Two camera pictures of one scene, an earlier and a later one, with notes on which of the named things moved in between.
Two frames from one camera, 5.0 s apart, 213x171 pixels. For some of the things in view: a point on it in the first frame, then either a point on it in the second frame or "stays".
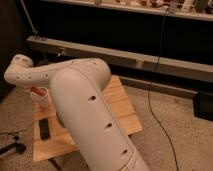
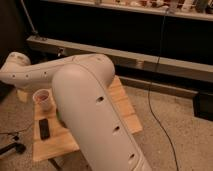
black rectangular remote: [44, 129] stays
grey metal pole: [28, 17] stays
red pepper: [40, 90] -> [42, 97]
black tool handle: [20, 148] stays
